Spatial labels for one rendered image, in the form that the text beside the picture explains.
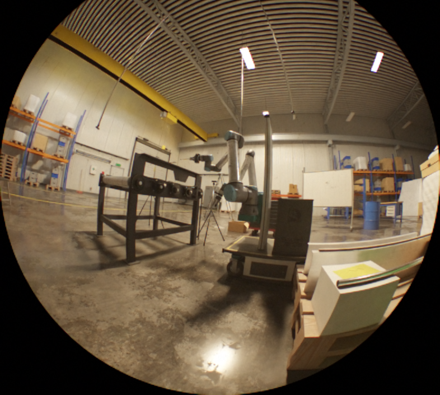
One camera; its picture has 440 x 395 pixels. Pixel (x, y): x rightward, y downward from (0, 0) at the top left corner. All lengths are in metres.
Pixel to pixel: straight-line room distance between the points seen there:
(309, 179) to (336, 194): 1.14
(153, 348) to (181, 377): 0.21
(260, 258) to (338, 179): 4.43
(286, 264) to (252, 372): 0.95
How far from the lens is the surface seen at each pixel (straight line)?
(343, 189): 5.35
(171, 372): 0.86
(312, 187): 5.52
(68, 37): 8.90
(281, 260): 1.40
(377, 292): 0.69
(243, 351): 0.95
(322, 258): 0.89
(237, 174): 1.34
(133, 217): 1.59
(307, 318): 0.78
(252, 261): 1.43
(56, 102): 11.12
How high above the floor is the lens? 0.79
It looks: 10 degrees up
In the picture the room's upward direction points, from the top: 5 degrees clockwise
